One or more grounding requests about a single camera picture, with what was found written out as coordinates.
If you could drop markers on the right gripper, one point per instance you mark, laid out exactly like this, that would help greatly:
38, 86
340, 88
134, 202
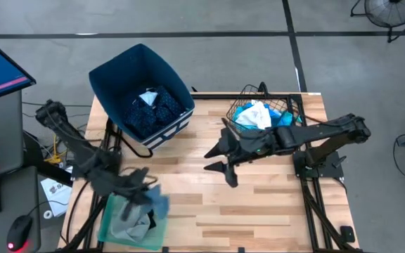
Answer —
251, 144

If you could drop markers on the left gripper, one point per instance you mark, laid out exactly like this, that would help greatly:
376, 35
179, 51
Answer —
132, 186

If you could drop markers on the light grey cloth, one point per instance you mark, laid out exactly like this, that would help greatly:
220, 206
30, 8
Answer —
134, 226

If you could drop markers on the slate blue cloth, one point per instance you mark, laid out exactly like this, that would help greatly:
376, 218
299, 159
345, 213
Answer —
160, 204

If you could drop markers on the white cloth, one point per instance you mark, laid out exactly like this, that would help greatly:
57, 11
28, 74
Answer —
257, 116

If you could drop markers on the teal cloth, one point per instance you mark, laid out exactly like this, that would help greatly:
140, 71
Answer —
287, 119

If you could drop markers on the navy dotted cloth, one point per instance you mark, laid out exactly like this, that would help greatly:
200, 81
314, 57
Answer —
142, 119

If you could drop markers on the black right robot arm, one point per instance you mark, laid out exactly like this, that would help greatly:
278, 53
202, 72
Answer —
315, 131

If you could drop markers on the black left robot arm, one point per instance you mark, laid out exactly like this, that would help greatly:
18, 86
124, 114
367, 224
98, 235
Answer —
69, 137

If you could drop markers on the teal translucent plastic bin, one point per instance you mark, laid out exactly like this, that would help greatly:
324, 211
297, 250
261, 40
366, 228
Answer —
157, 239

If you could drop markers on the white printed paper sheet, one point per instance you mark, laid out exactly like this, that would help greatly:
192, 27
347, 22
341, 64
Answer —
56, 196

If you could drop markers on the white tape roll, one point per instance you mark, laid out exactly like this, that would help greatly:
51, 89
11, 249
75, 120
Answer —
48, 211

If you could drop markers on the black computer mouse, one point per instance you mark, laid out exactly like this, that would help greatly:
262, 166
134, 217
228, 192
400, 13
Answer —
19, 230

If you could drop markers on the dark grey desk pad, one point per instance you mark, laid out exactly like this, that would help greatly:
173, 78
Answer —
12, 196

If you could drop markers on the navy white fabric bin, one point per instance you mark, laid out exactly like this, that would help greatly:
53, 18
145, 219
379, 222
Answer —
125, 70

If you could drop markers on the small black table device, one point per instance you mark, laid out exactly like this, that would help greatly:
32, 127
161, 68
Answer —
347, 233

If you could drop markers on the black floor fan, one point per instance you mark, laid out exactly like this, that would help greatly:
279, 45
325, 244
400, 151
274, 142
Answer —
392, 14

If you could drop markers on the black aluminium table frame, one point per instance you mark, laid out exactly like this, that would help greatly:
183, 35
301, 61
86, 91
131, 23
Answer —
216, 96

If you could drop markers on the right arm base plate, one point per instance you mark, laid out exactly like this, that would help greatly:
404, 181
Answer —
329, 172

